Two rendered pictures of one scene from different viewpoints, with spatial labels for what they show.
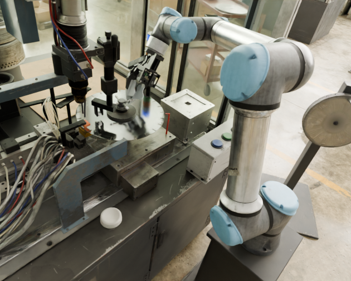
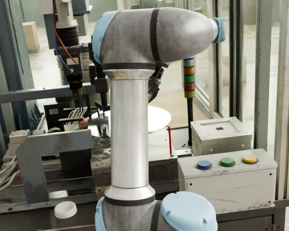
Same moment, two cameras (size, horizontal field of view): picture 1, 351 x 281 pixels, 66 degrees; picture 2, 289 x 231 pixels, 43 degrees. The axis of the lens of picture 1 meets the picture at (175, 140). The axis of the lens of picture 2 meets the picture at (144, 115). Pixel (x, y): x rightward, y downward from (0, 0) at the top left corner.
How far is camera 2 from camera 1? 0.81 m
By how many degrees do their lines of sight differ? 46
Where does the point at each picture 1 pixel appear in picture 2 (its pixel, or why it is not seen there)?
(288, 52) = (141, 13)
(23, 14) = (49, 27)
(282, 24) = (284, 14)
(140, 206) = not seen: hidden behind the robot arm
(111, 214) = (65, 206)
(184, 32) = not seen: hidden behind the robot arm
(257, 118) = (114, 80)
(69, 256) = (12, 222)
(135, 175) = (107, 179)
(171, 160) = (170, 186)
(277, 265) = not seen: outside the picture
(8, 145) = (36, 133)
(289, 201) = (187, 213)
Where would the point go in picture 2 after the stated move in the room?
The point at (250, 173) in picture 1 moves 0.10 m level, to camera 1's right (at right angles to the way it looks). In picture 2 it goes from (116, 146) to (147, 160)
